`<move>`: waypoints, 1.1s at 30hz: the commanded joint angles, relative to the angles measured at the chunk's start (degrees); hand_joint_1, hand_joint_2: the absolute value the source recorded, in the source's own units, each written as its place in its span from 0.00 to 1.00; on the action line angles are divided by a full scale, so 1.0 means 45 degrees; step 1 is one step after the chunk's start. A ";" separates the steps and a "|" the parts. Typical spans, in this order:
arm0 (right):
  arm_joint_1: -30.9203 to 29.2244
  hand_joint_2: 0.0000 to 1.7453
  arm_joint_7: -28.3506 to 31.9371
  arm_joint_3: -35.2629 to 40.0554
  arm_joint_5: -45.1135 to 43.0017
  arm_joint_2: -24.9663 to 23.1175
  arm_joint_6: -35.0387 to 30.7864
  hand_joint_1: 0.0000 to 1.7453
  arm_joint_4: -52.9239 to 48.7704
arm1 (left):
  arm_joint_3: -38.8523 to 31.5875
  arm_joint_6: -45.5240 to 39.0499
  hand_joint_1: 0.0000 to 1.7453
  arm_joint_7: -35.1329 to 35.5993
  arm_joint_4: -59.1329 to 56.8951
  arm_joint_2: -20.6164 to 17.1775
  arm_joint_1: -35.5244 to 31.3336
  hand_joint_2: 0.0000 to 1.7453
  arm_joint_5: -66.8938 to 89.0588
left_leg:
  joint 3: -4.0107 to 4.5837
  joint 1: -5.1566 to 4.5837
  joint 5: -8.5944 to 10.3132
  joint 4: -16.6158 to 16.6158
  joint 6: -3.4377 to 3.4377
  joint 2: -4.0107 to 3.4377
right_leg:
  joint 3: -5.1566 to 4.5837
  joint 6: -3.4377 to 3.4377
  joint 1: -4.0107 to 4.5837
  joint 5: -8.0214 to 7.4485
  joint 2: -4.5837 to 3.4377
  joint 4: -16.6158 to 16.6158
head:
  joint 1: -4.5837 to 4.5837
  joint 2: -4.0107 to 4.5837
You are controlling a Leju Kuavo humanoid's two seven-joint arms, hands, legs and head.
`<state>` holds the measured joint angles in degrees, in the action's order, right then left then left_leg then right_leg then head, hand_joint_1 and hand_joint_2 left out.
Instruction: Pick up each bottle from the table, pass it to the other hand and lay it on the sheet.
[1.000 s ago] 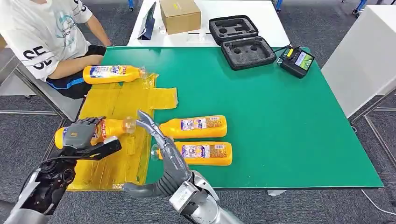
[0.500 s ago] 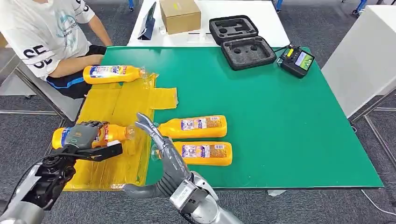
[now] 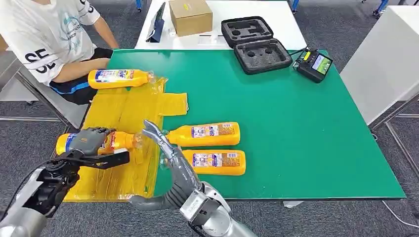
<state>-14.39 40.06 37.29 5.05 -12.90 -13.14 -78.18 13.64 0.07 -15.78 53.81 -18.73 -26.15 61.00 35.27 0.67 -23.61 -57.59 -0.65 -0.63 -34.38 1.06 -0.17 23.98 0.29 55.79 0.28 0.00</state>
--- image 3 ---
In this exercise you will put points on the person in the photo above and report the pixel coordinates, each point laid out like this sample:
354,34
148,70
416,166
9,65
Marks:
39,26

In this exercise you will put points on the black pen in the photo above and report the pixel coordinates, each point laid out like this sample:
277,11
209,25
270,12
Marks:
206,35

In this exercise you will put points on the white table foot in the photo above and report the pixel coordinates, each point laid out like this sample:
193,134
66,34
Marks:
293,203

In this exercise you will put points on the flat brown cardboard box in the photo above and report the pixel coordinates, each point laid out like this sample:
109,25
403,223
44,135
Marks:
3,44

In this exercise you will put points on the black remote controller with screen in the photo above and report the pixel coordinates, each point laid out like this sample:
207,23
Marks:
309,71

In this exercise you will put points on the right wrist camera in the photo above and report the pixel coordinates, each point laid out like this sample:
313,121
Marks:
198,207

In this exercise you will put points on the orange drink bottle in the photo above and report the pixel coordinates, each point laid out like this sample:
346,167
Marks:
216,170
131,83
122,140
203,142

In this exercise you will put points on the white side table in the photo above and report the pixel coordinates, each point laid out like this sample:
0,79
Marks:
383,62

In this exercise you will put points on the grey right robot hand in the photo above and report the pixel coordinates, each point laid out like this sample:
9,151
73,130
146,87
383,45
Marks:
183,176

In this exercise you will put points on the open black foam case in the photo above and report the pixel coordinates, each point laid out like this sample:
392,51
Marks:
262,58

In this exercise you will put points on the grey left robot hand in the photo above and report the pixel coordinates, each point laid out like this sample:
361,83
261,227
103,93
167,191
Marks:
88,140

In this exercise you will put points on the steel floor frame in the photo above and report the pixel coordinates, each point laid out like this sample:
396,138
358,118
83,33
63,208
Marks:
397,144
32,119

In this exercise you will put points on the yellow plastic sheet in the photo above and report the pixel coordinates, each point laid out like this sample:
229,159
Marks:
124,111

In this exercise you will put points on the grey desk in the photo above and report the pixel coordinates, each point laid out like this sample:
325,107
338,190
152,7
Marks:
68,111

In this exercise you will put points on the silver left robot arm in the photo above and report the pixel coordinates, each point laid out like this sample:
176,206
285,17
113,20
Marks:
19,222

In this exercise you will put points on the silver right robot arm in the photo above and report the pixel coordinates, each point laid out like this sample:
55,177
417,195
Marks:
226,225

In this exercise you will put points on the tablet in dark cover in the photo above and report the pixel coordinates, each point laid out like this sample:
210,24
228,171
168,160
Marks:
157,27

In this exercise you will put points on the blue chair leg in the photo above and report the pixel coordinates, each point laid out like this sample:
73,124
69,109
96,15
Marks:
295,5
381,6

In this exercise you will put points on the green table mat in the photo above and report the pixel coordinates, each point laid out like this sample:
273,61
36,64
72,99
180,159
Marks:
294,130

